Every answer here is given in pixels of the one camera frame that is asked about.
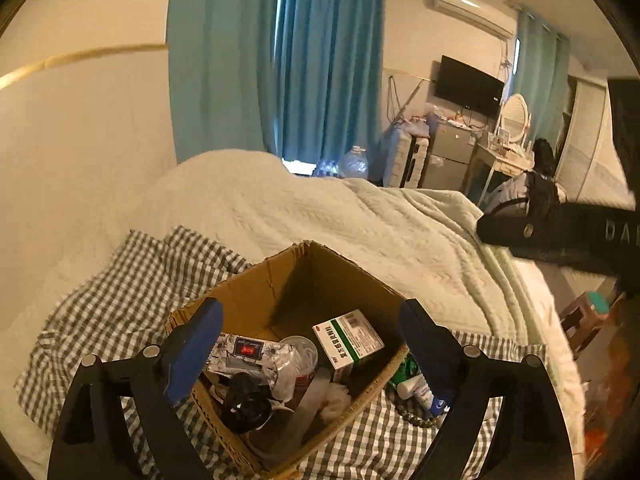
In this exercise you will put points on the white blue tube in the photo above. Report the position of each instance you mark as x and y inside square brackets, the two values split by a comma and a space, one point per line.
[415, 389]

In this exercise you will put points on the large water bottle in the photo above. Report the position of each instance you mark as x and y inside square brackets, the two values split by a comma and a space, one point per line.
[355, 162]

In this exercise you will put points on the black round object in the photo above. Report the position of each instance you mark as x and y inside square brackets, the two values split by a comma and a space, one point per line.
[245, 402]

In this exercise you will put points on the black wall television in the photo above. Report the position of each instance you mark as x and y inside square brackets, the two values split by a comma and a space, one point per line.
[467, 85]

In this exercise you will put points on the green white medicine box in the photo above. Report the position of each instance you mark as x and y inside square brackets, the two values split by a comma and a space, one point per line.
[350, 340]

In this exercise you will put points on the green packet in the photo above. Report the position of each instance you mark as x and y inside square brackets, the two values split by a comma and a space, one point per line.
[407, 367]

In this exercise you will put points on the wide teal curtain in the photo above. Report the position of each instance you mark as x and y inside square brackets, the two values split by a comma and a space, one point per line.
[320, 60]

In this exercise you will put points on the white vanity table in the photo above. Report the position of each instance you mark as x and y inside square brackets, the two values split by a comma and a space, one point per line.
[492, 157]

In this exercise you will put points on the brown cardboard box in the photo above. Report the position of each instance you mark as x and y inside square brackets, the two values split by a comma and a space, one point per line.
[280, 280]

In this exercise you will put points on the pack of small water bottles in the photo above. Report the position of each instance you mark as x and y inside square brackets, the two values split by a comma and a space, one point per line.
[327, 167]

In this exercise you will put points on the white oval mirror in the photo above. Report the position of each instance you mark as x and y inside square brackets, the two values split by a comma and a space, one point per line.
[515, 115]

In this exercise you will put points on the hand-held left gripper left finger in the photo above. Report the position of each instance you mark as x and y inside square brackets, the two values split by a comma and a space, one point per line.
[194, 350]

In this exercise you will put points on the white knitted blanket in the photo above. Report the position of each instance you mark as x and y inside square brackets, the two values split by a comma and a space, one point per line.
[375, 230]

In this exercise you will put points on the white air conditioner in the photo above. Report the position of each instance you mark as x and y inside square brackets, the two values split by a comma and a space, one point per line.
[470, 7]

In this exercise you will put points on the clear plastic bag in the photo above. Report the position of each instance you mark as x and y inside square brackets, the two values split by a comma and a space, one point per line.
[285, 382]

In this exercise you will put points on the white crumpled tissue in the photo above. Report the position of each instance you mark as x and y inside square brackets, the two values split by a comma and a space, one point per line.
[335, 400]

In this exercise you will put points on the white suitcase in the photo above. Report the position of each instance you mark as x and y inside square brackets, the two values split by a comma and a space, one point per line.
[405, 155]

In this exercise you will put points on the narrow teal curtain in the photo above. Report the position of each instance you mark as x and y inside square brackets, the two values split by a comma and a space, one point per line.
[542, 70]

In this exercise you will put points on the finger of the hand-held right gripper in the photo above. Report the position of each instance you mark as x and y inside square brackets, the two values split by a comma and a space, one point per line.
[520, 232]

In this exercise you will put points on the silver foil packet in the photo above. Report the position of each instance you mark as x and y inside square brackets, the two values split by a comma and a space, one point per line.
[245, 350]

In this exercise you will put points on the clear cotton swab jar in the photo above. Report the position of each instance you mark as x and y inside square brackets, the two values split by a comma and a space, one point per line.
[302, 347]

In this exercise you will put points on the grey white checkered cloth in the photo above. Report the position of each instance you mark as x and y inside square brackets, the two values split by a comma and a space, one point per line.
[125, 285]

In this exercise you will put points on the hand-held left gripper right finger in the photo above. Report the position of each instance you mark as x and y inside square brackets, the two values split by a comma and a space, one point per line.
[425, 350]

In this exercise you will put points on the white wardrobe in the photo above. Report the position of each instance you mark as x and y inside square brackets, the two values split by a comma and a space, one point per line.
[590, 150]

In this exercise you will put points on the grey mini fridge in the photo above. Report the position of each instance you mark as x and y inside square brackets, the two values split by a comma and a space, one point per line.
[450, 155]

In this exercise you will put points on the brown stool teal top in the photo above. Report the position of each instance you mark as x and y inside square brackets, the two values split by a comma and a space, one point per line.
[595, 304]

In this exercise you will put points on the black bag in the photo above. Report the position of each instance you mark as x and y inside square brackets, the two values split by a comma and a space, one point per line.
[542, 160]

